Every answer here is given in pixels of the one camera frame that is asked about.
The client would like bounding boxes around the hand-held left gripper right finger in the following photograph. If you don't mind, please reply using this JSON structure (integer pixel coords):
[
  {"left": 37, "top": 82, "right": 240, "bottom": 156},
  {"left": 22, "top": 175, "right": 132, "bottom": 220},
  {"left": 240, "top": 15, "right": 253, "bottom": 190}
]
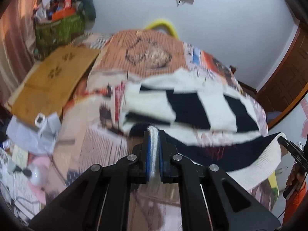
[{"left": 157, "top": 130, "right": 282, "bottom": 231}]

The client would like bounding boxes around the yellow foam tube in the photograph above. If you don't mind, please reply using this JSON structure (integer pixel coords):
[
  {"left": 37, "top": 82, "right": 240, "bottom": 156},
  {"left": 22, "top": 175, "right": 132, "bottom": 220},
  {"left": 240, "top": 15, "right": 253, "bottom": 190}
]
[{"left": 144, "top": 18, "right": 180, "bottom": 39}]

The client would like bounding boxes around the grey jacket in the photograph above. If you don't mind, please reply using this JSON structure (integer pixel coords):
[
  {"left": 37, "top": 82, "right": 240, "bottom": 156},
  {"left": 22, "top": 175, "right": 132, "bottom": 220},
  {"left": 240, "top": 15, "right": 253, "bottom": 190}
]
[{"left": 77, "top": 0, "right": 97, "bottom": 22}]

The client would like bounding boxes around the brown wooden door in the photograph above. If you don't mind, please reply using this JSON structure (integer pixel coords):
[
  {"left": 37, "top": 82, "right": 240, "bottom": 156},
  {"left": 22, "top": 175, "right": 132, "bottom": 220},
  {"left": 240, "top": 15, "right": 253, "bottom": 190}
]
[{"left": 256, "top": 26, "right": 308, "bottom": 127}]

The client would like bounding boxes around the printed blanket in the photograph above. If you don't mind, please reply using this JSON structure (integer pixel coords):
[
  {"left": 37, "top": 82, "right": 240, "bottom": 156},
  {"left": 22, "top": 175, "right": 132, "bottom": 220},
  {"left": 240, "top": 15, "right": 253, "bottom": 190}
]
[{"left": 0, "top": 29, "right": 280, "bottom": 231}]

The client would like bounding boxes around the pile of papers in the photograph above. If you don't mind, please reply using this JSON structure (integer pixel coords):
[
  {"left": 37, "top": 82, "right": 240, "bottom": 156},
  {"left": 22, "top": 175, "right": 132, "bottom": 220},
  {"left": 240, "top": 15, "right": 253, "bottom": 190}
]
[{"left": 0, "top": 147, "right": 46, "bottom": 222}]

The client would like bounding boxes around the orange box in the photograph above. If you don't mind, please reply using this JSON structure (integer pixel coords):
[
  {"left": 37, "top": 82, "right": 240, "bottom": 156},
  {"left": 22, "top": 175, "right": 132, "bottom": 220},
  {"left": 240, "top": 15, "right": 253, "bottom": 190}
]
[{"left": 52, "top": 6, "right": 76, "bottom": 21}]

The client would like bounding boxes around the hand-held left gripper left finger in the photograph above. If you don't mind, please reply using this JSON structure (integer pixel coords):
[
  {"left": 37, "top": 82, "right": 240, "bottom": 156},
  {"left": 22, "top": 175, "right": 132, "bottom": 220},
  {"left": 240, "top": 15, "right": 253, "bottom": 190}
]
[{"left": 29, "top": 130, "right": 151, "bottom": 231}]

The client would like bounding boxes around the white plastic bag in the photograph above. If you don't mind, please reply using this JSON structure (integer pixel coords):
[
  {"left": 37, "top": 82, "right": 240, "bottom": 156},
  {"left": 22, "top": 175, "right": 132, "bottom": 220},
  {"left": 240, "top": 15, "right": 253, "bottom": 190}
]
[{"left": 7, "top": 113, "right": 62, "bottom": 155}]

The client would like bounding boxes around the green storage bag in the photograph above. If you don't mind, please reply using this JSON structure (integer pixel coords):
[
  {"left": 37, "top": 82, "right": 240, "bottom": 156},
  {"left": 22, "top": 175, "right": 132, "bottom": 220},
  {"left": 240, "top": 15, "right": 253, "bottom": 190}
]
[{"left": 34, "top": 13, "right": 87, "bottom": 56}]

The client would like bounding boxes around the black and white striped sweater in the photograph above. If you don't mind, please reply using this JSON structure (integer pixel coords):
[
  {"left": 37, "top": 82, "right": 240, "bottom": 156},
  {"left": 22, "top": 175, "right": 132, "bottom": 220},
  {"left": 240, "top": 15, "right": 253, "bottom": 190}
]
[{"left": 120, "top": 69, "right": 288, "bottom": 190}]

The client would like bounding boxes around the wooden lap desk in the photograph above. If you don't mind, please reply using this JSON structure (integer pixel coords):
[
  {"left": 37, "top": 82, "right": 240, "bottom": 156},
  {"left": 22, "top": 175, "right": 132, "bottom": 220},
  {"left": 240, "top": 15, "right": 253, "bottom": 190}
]
[{"left": 7, "top": 46, "right": 100, "bottom": 128}]

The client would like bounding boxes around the person's right hand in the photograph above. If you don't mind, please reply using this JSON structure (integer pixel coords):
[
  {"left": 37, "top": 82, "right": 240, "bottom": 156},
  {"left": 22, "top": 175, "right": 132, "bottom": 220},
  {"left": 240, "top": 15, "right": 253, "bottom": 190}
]
[{"left": 286, "top": 165, "right": 302, "bottom": 187}]

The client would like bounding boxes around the striped brown curtain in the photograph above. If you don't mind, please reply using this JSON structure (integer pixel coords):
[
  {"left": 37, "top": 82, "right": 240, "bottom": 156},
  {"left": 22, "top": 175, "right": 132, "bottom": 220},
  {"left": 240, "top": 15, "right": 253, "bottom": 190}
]
[{"left": 0, "top": 0, "right": 46, "bottom": 101}]

